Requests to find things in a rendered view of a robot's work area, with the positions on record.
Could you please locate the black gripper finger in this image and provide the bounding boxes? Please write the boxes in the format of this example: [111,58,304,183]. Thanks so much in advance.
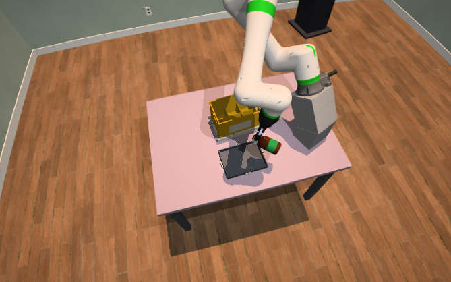
[252,125,267,144]

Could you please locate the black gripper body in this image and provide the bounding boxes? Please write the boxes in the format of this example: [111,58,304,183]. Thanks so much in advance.
[258,118,272,131]

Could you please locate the yellow open crate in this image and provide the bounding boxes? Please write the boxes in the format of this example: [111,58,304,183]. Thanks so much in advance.
[209,94,260,138]

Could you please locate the brown bottle with green label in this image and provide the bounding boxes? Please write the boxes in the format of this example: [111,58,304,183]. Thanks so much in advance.
[258,136,282,155]

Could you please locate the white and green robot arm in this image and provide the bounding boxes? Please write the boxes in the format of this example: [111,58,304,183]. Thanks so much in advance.
[222,0,337,125]

